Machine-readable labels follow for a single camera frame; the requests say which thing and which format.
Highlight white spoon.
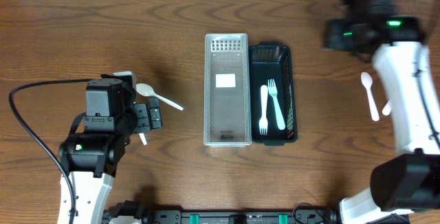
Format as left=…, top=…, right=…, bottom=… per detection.
left=136, top=83, right=184, bottom=111
left=139, top=133, right=148, bottom=146
left=360, top=72, right=380, bottom=122

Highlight white fork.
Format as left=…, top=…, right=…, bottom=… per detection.
left=382, top=100, right=392, bottom=116
left=258, top=85, right=268, bottom=136

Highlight pale green fork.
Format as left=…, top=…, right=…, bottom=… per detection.
left=267, top=79, right=286, bottom=131

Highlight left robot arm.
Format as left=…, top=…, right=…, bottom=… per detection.
left=58, top=71, right=162, bottom=223

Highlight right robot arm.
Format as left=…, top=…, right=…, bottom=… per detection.
left=324, top=0, right=439, bottom=223

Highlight black plastic basket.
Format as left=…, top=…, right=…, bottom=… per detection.
left=249, top=43, right=298, bottom=146

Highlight clear plastic basket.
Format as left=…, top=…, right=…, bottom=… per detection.
left=203, top=33, right=252, bottom=147

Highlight white label sticker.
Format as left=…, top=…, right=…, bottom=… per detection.
left=215, top=74, right=236, bottom=88

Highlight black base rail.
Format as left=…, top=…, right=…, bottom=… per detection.
left=102, top=200, right=340, bottom=224

